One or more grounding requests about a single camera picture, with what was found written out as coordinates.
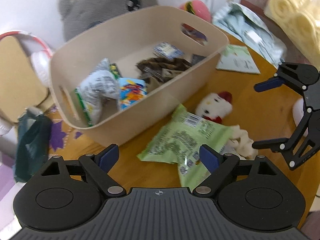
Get pink burger plush ball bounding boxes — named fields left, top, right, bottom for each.
left=179, top=0, right=212, bottom=22

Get brown snack packet round label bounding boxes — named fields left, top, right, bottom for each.
left=162, top=57, right=192, bottom=77

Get green white flat packet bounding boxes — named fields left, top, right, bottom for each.
left=216, top=44, right=261, bottom=74

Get silver green snack packet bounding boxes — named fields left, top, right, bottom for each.
left=74, top=58, right=121, bottom=127

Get white blue snack packet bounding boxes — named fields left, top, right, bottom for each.
left=153, top=42, right=185, bottom=61

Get beige plastic storage basket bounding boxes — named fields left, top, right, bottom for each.
left=50, top=5, right=230, bottom=147

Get wooden desktop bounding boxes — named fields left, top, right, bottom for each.
left=47, top=32, right=320, bottom=230

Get yellow foam roll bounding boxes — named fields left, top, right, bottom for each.
left=264, top=0, right=320, bottom=66

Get white red plush toy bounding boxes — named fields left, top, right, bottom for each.
left=195, top=91, right=233, bottom=125

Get dark green plastic bag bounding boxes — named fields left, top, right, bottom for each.
left=14, top=107, right=53, bottom=183

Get grey cube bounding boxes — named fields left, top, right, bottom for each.
left=191, top=54, right=207, bottom=64

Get light green snack packet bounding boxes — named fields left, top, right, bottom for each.
left=137, top=104, right=233, bottom=188

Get orange blue snack packet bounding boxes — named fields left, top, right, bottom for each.
left=118, top=77, right=148, bottom=111

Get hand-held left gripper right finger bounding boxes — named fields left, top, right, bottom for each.
left=192, top=144, right=279, bottom=197

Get brown snack packet white label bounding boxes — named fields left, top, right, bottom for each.
left=136, top=57, right=170, bottom=83

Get grey plush toy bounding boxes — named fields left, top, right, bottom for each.
left=58, top=0, right=159, bottom=42

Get light blue plastic bag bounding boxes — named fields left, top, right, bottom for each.
left=212, top=2, right=287, bottom=68

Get white charger block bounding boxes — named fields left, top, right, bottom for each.
left=246, top=30, right=263, bottom=45

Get cream knotted cloth toy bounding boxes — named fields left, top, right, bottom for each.
left=220, top=124, right=258, bottom=159

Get white red headphones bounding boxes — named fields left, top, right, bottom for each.
left=0, top=30, right=54, bottom=87

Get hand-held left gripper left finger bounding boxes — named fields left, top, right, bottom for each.
left=40, top=144, right=125, bottom=197

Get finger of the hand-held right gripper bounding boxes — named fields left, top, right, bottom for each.
left=254, top=62, right=320, bottom=112
left=252, top=109, right=320, bottom=171

